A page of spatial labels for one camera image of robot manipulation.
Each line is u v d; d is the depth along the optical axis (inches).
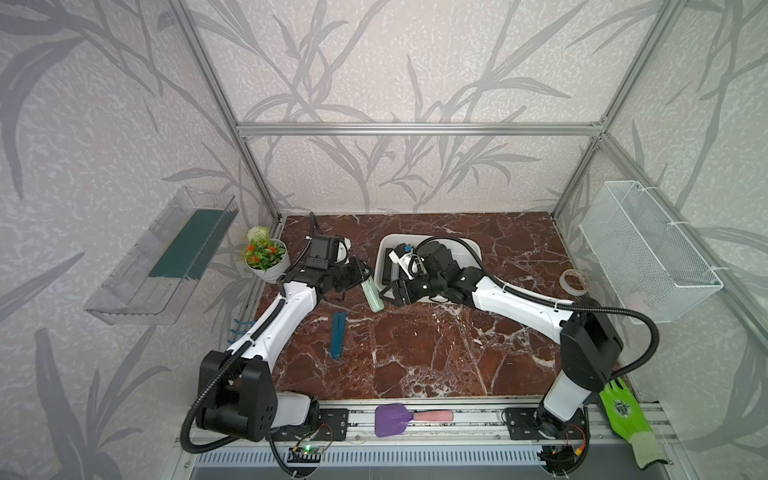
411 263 28.4
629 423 29.0
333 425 29.0
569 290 38.9
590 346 17.7
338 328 35.0
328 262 25.3
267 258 35.1
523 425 28.6
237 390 16.2
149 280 25.4
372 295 31.0
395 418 28.4
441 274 25.2
